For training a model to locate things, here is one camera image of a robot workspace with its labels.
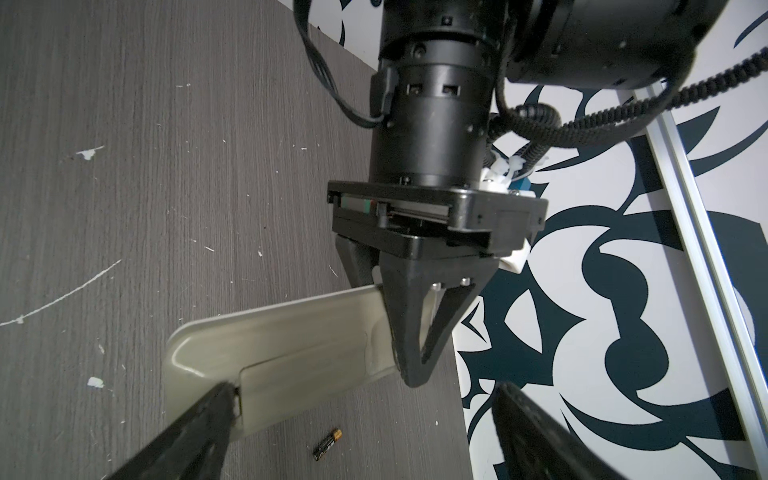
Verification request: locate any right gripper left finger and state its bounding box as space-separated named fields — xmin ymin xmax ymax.
xmin=110 ymin=382 xmax=237 ymax=480

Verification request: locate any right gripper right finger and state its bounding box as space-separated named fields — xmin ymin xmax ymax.
xmin=491 ymin=382 xmax=623 ymax=480

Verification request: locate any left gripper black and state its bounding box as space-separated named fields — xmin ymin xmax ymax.
xmin=327 ymin=181 xmax=548 ymax=387

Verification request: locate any white remote control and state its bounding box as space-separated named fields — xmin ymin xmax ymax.
xmin=162 ymin=285 xmax=397 ymax=440

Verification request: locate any AAA battery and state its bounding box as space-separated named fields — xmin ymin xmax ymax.
xmin=312 ymin=428 xmax=343 ymax=461

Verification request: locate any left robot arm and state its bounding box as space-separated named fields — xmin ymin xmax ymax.
xmin=293 ymin=1 xmax=767 ymax=388

